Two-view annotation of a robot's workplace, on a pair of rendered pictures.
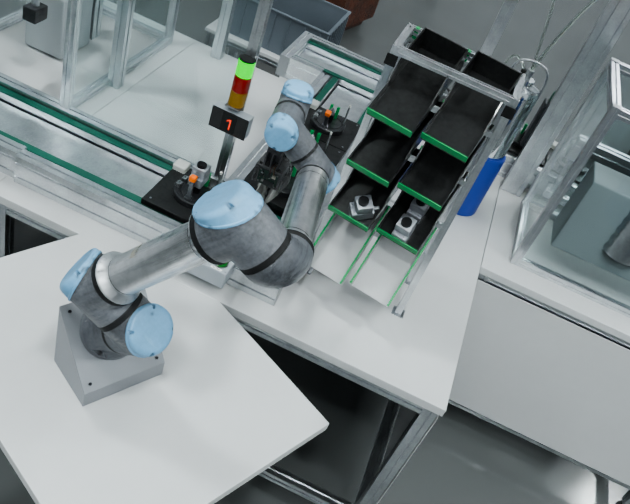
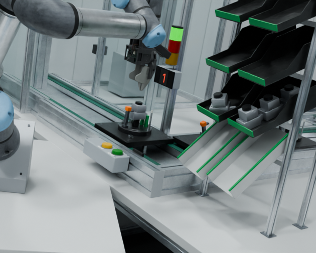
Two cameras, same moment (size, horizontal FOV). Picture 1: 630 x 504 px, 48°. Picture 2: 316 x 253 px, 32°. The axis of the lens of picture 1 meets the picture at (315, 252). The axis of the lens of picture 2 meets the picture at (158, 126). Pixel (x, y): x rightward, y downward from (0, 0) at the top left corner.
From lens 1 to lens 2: 139 cm
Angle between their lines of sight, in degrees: 45
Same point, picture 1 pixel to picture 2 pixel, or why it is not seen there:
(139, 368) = (4, 174)
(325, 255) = (198, 159)
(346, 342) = (195, 230)
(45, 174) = (49, 109)
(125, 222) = (79, 136)
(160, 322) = (0, 103)
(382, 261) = (242, 164)
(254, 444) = (47, 240)
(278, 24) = not seen: hidden behind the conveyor
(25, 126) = (64, 101)
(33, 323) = not seen: outside the picture
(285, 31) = not seen: outside the picture
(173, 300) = (75, 174)
